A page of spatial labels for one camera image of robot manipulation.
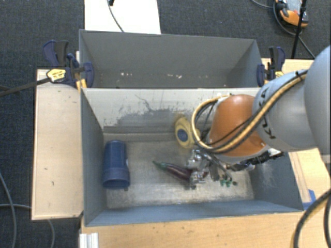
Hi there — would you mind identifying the yellow and blue tape measure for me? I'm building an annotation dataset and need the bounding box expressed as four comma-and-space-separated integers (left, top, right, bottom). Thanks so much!
173, 115, 201, 150

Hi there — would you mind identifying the purple toy eggplant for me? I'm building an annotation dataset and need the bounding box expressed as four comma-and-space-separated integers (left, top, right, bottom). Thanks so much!
152, 160, 209, 183

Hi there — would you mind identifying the pale wood board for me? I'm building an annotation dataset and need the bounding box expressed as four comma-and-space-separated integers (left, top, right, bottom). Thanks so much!
31, 68, 85, 221

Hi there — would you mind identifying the black cylinder on white bracket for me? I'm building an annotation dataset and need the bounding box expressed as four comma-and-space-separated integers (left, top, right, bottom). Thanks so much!
234, 148, 284, 172

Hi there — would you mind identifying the blue plastic cup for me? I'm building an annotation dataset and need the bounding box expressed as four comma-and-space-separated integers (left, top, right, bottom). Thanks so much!
101, 139, 131, 190

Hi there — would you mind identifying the grey metal bin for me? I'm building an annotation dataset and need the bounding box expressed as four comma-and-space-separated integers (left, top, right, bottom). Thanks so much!
78, 29, 305, 227

